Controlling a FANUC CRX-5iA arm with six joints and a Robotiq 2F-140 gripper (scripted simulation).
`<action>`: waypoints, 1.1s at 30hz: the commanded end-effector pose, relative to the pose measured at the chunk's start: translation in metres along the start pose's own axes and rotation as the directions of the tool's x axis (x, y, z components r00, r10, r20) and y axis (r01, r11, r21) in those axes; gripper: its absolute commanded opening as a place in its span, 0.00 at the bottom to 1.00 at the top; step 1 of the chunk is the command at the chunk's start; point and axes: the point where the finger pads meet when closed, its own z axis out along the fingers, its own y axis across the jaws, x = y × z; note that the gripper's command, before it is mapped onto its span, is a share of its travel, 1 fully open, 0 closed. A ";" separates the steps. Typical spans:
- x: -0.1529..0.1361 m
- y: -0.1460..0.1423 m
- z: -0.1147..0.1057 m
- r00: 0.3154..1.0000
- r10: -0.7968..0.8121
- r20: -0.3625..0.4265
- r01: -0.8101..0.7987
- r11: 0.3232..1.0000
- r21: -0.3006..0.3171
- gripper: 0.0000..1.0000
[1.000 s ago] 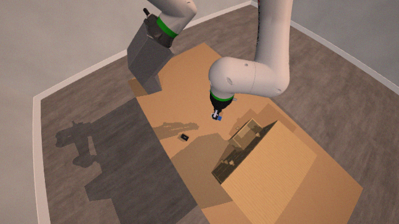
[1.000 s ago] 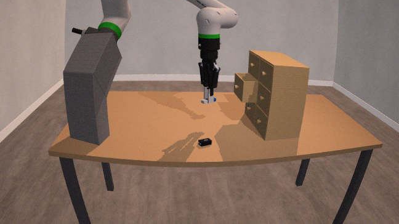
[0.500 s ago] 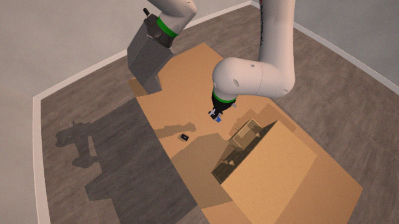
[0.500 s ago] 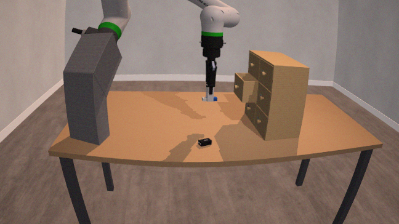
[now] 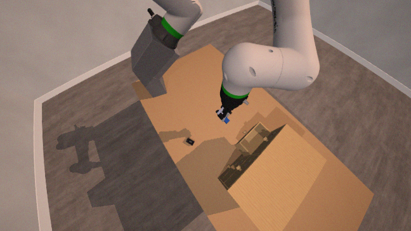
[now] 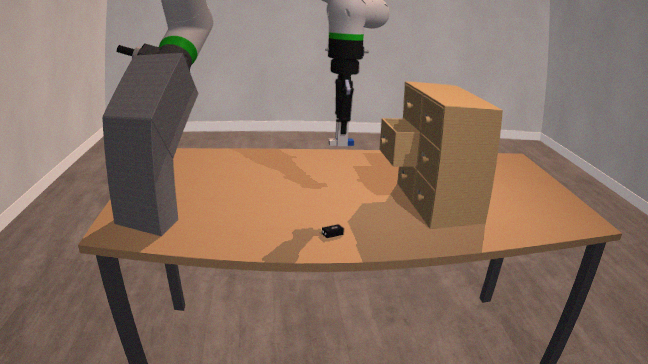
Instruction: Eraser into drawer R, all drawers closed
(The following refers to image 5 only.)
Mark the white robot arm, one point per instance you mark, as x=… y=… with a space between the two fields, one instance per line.
x=291 y=64

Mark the small tan wooden chest of drawers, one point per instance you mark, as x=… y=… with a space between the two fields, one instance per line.
x=272 y=188

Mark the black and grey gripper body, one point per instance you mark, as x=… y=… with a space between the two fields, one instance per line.
x=226 y=107

